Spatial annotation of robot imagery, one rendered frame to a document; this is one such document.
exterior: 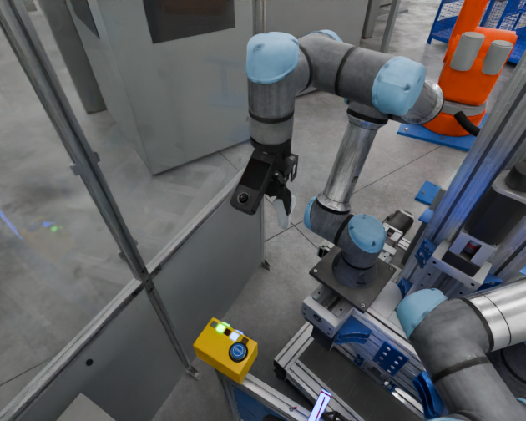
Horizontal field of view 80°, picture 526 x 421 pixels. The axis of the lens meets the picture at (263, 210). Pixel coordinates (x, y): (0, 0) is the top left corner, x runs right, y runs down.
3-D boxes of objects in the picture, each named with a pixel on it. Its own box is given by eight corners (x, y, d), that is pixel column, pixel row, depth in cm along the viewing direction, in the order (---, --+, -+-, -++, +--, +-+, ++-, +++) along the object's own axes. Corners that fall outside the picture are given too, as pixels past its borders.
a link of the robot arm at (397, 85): (439, 135, 83) (389, 130, 44) (399, 122, 88) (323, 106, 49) (463, 91, 78) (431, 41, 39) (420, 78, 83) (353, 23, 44)
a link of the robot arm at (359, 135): (332, 252, 101) (408, 73, 73) (295, 230, 108) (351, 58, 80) (348, 240, 110) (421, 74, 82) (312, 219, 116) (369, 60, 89)
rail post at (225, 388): (231, 422, 167) (215, 373, 111) (235, 414, 169) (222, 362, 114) (238, 426, 166) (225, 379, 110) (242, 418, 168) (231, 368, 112)
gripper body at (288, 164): (297, 179, 65) (302, 127, 56) (278, 204, 60) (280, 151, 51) (265, 167, 68) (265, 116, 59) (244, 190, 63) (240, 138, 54)
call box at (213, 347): (197, 358, 97) (191, 344, 89) (216, 330, 103) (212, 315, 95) (240, 387, 91) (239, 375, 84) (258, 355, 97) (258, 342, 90)
